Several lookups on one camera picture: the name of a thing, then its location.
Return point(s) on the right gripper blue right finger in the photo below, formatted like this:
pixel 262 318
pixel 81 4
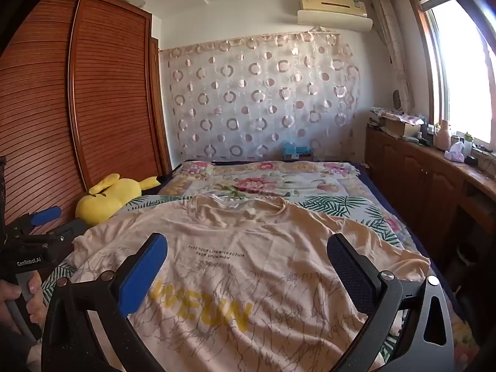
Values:
pixel 425 342

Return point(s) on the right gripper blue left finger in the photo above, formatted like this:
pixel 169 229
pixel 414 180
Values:
pixel 69 340

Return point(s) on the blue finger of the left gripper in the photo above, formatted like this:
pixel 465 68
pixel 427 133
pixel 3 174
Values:
pixel 65 233
pixel 25 224

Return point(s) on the beige printed t-shirt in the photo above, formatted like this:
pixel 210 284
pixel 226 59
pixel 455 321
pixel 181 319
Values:
pixel 246 286

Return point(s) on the yellow Pikachu plush toy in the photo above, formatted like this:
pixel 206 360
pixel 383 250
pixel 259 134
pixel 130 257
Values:
pixel 109 196

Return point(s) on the brown louvered wardrobe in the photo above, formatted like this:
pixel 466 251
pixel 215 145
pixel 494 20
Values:
pixel 80 99

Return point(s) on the wooden side cabinet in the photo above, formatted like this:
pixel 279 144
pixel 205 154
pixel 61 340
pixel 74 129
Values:
pixel 449 207

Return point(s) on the floral quilt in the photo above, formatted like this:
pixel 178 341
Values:
pixel 272 180

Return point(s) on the tissue pack on cabinet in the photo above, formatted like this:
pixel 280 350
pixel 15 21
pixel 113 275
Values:
pixel 455 153

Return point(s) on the pink bottle on cabinet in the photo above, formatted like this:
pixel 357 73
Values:
pixel 443 137

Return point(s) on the cardboard box on cabinet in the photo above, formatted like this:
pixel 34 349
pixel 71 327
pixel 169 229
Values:
pixel 399 129

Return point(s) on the blue toy on headboard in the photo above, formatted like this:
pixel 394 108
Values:
pixel 291 151

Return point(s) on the window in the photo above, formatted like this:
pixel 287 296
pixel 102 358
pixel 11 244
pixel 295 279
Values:
pixel 461 69

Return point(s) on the patterned window drape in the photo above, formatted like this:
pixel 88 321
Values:
pixel 389 25

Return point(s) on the circle pattern wall curtain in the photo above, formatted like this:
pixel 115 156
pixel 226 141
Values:
pixel 251 98

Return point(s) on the wall air conditioner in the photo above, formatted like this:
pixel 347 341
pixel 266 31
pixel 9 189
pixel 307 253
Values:
pixel 335 14

